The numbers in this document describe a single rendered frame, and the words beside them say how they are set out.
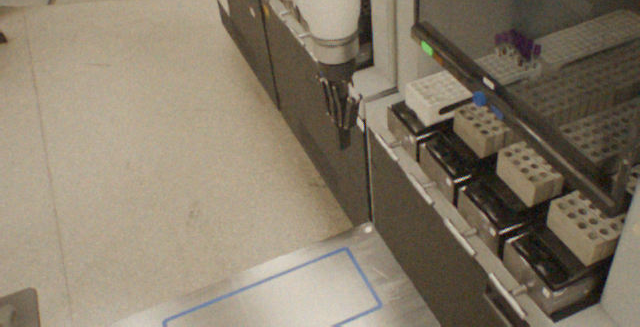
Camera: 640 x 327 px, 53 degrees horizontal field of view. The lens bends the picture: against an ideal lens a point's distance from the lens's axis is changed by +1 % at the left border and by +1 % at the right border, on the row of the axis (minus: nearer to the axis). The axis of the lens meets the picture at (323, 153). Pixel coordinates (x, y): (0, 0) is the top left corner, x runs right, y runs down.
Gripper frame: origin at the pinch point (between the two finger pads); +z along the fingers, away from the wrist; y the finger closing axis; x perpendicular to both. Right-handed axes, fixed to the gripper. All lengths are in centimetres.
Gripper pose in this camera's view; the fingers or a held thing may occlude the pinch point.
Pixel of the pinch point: (342, 134)
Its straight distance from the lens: 137.4
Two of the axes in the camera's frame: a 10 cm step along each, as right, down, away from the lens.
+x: -8.1, 4.4, -4.0
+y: -5.9, -5.0, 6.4
